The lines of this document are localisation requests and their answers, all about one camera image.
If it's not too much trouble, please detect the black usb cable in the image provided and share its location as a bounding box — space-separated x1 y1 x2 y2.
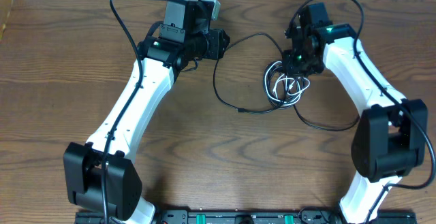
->
212 32 360 132
265 63 307 111

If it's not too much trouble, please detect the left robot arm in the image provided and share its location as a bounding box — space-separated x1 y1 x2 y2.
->
63 0 230 223

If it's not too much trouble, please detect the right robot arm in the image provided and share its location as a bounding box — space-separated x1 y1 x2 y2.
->
283 3 428 223

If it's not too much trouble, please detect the white usb cable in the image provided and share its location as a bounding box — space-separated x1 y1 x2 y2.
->
262 60 311 108

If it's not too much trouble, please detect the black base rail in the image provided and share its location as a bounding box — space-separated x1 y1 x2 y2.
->
73 208 418 224

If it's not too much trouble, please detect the wooden board at edge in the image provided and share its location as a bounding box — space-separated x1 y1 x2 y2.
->
0 0 14 39

